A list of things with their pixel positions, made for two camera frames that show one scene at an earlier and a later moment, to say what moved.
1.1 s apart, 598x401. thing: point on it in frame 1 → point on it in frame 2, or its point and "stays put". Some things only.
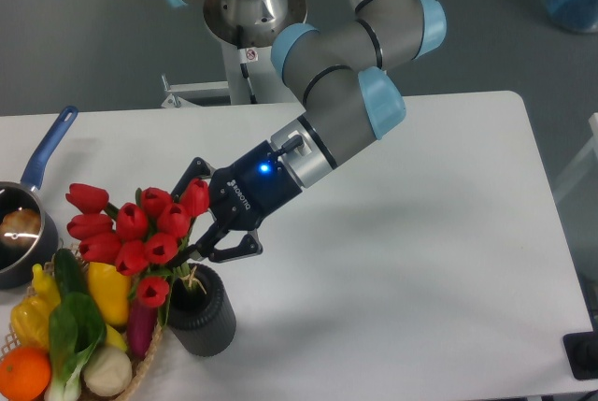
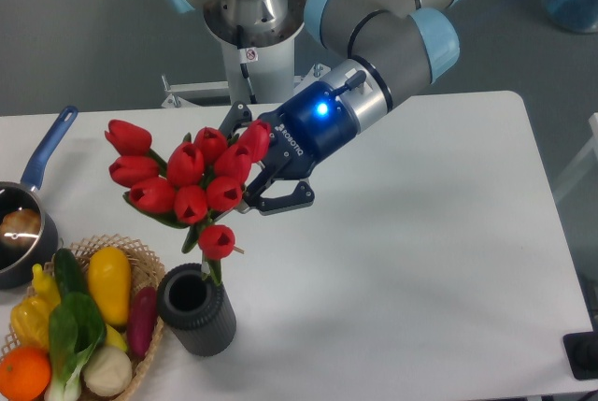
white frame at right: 590,150 stays put
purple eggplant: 140,327 stays put
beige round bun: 107,372 stays put
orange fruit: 24,374 stays put
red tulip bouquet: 144,239 → 199,179
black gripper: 242,196 → 306,129
